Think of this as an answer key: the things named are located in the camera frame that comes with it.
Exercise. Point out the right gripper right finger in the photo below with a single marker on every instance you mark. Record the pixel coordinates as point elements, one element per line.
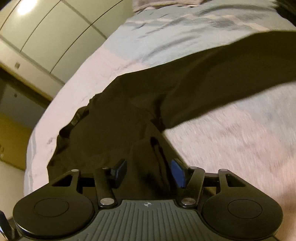
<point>189,183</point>

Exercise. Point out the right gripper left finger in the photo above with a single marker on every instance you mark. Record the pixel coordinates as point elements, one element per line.
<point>106,179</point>

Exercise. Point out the dark brown garment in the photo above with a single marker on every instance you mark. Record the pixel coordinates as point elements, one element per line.
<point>127,119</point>

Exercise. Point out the pink and blue bedspread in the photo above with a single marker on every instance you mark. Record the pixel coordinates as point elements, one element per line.
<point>254,136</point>

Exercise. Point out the white built-in wardrobe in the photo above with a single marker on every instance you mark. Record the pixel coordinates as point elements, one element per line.
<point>59,36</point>

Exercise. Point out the mauve pillow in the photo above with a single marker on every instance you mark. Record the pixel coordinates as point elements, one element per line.
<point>139,5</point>

